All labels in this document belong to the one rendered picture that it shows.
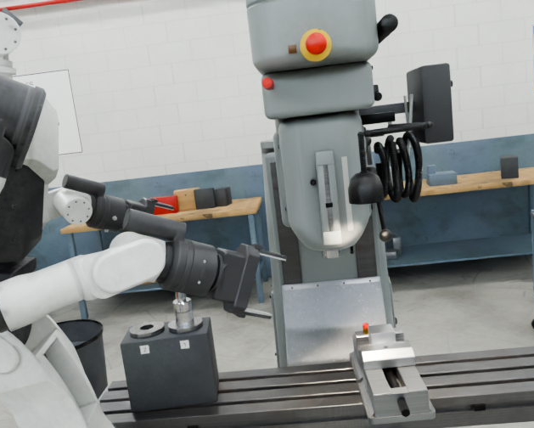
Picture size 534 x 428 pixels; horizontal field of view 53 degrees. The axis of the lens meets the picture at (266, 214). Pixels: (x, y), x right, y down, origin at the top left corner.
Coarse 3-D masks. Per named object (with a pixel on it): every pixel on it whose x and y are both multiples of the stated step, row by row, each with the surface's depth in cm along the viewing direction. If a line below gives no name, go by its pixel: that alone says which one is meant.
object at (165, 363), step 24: (144, 336) 136; (168, 336) 135; (192, 336) 135; (144, 360) 135; (168, 360) 135; (192, 360) 136; (144, 384) 136; (168, 384) 136; (192, 384) 137; (216, 384) 142; (144, 408) 137
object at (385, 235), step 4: (368, 168) 134; (372, 168) 133; (376, 172) 133; (380, 204) 130; (380, 208) 130; (380, 212) 129; (380, 216) 128; (384, 216) 129; (380, 220) 128; (384, 220) 128; (380, 224) 128; (384, 224) 127; (384, 228) 126; (380, 232) 125; (384, 232) 125; (388, 232) 125; (380, 236) 125; (384, 236) 124; (388, 236) 124; (384, 240) 125; (388, 240) 125
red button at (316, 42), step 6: (312, 36) 100; (318, 36) 100; (306, 42) 101; (312, 42) 100; (318, 42) 100; (324, 42) 100; (306, 48) 101; (312, 48) 101; (318, 48) 100; (324, 48) 101
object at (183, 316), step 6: (186, 306) 137; (174, 312) 139; (180, 312) 137; (186, 312) 138; (192, 312) 139; (180, 318) 138; (186, 318) 138; (192, 318) 139; (180, 324) 138; (186, 324) 138
